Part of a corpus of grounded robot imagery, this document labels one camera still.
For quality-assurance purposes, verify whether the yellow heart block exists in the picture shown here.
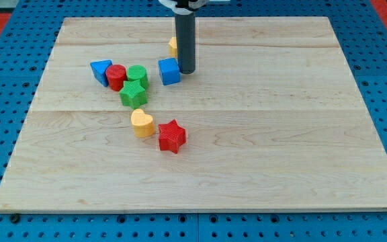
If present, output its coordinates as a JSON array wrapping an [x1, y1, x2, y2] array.
[[131, 108, 155, 138]]

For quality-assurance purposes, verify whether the blue cube block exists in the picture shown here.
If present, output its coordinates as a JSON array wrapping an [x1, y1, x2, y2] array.
[[158, 58, 181, 85]]

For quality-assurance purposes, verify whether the red star block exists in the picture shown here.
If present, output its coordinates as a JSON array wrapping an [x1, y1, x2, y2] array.
[[158, 119, 186, 154]]

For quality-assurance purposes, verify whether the green star block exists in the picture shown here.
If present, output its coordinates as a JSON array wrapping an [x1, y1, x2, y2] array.
[[119, 80, 148, 110]]

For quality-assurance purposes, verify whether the yellow block behind rod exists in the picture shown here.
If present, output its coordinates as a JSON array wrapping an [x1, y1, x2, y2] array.
[[168, 37, 177, 58]]

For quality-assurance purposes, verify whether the green cylinder block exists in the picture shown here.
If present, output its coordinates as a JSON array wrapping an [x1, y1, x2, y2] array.
[[126, 65, 149, 89]]

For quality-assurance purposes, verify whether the light wooden board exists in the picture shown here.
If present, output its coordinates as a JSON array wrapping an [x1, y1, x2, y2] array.
[[0, 17, 387, 214]]

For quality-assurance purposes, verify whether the red cylinder block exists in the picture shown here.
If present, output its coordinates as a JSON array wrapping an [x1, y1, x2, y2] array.
[[105, 64, 127, 91]]

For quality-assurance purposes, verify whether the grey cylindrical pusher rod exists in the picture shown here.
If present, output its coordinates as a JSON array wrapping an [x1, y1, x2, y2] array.
[[175, 5, 196, 75]]

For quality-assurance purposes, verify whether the blue triangle block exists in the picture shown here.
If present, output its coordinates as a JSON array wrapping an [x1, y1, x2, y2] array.
[[90, 60, 112, 87]]

